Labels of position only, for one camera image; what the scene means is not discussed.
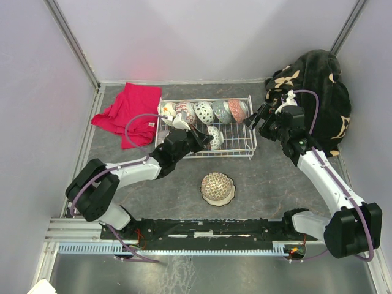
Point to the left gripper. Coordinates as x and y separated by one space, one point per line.
205 141

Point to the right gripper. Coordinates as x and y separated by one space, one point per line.
252 121

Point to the white leaf motif bowl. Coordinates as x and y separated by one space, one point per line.
217 137

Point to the white wire dish rack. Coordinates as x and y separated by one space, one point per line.
238 140

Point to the red rimmed bowl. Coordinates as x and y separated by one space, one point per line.
204 112

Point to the grey hexagon pattern bowl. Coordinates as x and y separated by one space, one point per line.
222 111

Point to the blue triangle pattern bowl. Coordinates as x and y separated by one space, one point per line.
186 109

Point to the purple striped bowl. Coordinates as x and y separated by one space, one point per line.
162 135

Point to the floral orange green bowl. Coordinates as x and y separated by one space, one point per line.
167 108

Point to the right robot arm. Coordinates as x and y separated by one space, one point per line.
354 227

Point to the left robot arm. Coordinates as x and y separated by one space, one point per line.
92 191

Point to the red folded t-shirt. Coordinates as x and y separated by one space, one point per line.
132 116

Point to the black floral blanket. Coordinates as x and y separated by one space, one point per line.
326 100

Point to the white paper corner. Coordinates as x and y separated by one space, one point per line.
42 287

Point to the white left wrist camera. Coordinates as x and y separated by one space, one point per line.
178 121

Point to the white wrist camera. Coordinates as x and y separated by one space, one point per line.
178 121
287 99

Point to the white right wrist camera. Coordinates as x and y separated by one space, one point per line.
287 99

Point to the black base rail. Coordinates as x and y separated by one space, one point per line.
203 235

